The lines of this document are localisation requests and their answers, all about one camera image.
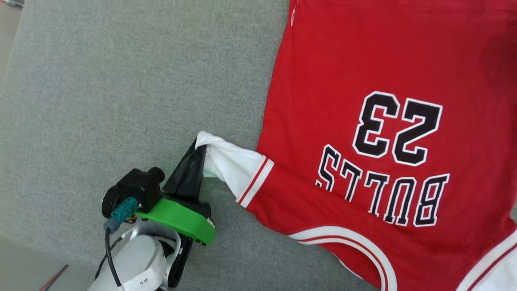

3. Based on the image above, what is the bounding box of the red Bulls 23 jersey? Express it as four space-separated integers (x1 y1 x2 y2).
195 0 517 291

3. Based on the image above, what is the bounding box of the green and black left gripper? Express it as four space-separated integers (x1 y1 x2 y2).
135 137 216 246

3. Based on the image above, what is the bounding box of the teal cable connector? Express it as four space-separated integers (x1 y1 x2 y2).
104 197 139 233

